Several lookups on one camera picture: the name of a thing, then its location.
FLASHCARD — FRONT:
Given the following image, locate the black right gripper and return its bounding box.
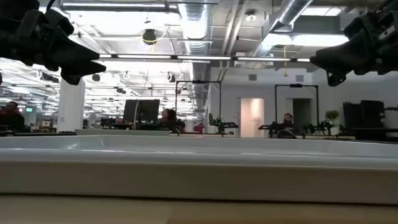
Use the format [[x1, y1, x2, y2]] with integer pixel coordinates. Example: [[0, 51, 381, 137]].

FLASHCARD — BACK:
[[310, 0, 398, 88]]

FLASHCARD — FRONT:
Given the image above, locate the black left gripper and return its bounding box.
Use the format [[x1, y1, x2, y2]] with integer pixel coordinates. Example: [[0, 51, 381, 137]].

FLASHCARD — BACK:
[[0, 0, 107, 86]]

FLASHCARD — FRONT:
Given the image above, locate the grey plastic tray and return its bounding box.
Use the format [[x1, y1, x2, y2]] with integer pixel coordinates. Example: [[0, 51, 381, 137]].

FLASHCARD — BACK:
[[0, 134, 398, 205]]

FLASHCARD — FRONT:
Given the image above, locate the white pillar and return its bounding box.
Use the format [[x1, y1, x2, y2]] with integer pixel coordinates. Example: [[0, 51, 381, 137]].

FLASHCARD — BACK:
[[57, 77, 86, 133]]

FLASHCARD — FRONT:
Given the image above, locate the small plant in white pot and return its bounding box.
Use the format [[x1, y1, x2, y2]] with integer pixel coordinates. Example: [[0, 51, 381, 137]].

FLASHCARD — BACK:
[[324, 109, 341, 128]]

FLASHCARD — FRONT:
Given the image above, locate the black computer monitor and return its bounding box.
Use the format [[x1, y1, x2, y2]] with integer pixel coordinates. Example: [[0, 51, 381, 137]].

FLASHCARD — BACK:
[[343, 100, 386, 129], [122, 99, 160, 124]]

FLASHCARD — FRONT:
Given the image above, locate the person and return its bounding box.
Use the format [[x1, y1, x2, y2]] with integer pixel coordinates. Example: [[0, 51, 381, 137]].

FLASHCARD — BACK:
[[157, 108, 187, 132], [282, 112, 295, 127], [0, 101, 26, 133]]

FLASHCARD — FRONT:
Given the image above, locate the black round overhead device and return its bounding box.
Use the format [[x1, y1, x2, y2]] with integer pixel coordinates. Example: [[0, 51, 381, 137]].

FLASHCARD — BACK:
[[142, 28, 158, 45]]

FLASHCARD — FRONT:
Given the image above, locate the long ceiling light bar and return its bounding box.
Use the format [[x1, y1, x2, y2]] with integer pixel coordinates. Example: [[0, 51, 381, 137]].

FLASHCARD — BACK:
[[98, 53, 312, 63]]

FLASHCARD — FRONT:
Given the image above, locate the black overhead rig frame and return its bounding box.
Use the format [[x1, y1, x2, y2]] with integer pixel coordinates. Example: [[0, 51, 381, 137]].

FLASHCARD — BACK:
[[175, 80, 223, 129], [274, 83, 320, 126]]

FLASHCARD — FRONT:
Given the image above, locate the silver ceiling duct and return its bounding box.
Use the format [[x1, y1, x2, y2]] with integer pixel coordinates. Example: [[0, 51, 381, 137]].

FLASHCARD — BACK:
[[248, 0, 314, 58], [177, 0, 216, 116]]

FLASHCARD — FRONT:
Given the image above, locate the black aluminium table frame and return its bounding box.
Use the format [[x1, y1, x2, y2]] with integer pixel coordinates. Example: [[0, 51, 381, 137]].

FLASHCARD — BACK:
[[0, 130, 77, 138]]

